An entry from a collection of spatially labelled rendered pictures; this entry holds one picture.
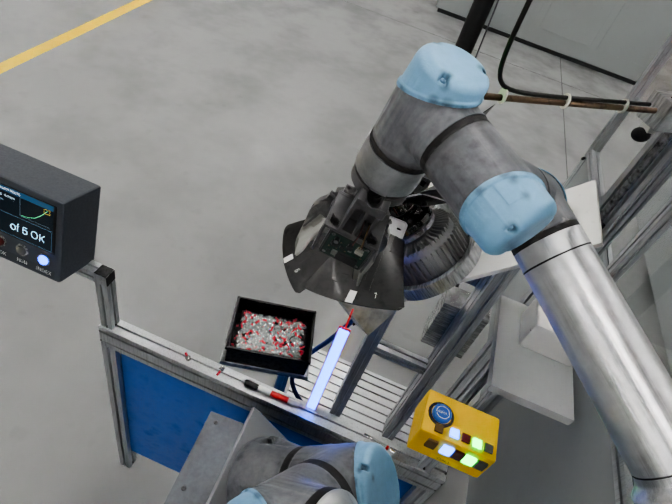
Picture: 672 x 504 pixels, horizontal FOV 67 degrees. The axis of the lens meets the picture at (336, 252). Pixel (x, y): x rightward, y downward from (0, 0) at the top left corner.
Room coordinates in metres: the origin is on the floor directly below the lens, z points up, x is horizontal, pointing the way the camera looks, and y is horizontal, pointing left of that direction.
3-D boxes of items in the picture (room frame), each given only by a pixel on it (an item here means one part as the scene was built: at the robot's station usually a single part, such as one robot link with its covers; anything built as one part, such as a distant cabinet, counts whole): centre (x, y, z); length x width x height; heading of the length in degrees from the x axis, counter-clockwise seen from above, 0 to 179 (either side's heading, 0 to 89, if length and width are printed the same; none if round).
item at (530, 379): (1.02, -0.66, 0.84); 0.36 x 0.24 x 0.03; 175
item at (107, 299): (0.65, 0.46, 0.96); 0.03 x 0.03 x 0.20; 85
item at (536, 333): (1.09, -0.69, 0.91); 0.17 x 0.16 x 0.11; 85
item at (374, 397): (1.07, -0.31, 0.04); 0.62 x 0.46 x 0.08; 85
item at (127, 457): (0.65, 0.46, 0.39); 0.04 x 0.04 x 0.78; 85
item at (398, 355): (1.07, -0.33, 0.56); 0.19 x 0.04 x 0.04; 85
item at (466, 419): (0.57, -0.36, 1.02); 0.16 x 0.10 x 0.11; 85
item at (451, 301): (1.15, -0.45, 0.73); 0.15 x 0.09 x 0.22; 85
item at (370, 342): (1.08, -0.22, 0.45); 0.09 x 0.04 x 0.91; 175
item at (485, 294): (1.06, -0.44, 0.57); 0.09 x 0.04 x 1.15; 175
